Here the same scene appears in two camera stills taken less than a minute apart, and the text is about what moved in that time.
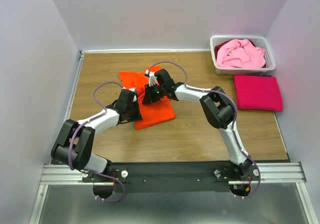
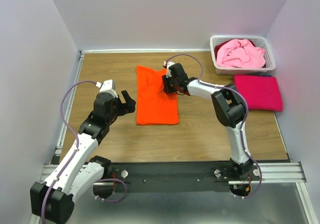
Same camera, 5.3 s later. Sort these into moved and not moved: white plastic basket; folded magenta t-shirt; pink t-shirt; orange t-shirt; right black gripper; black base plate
Moved: right black gripper; orange t-shirt
Not moved: black base plate; white plastic basket; pink t-shirt; folded magenta t-shirt
